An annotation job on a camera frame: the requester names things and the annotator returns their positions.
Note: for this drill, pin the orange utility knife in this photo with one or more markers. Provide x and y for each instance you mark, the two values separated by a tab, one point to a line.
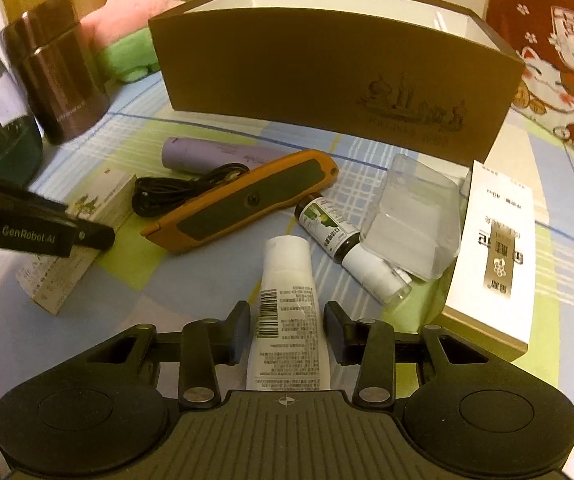
247	200

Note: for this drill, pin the dark green glass container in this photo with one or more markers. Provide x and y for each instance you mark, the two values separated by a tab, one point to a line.
2	125

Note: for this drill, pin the brown cardboard box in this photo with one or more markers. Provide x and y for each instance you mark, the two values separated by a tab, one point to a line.
292	75

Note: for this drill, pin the dark brown thermos flask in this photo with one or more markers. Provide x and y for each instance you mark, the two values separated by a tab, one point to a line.
62	75

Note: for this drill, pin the purple packet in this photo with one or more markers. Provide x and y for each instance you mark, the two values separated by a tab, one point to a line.
192	155

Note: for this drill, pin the dark bottle with green label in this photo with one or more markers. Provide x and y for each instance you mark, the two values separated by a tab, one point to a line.
324	222

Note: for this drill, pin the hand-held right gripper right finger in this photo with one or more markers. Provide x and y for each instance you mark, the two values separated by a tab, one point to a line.
334	334

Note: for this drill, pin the small carton with green print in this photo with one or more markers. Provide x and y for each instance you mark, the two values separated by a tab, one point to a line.
52	280

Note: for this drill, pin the red cat print cushion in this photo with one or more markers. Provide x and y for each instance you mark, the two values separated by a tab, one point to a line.
532	10

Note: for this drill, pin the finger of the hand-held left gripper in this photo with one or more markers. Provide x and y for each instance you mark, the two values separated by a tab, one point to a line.
22	194
94	236

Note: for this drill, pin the white bottle with clear cap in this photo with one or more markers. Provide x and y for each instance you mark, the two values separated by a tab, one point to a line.
367	270

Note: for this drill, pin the pink starfish plush toy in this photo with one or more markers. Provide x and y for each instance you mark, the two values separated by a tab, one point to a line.
132	5

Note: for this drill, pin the white carton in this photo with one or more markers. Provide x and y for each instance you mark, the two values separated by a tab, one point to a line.
497	260

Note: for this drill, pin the clear plastic container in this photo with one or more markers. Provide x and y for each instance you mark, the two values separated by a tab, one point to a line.
407	230

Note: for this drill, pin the white tube with barcode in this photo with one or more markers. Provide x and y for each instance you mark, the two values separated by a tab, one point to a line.
287	320

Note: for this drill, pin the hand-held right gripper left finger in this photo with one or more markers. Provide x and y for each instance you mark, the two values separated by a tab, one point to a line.
242	332

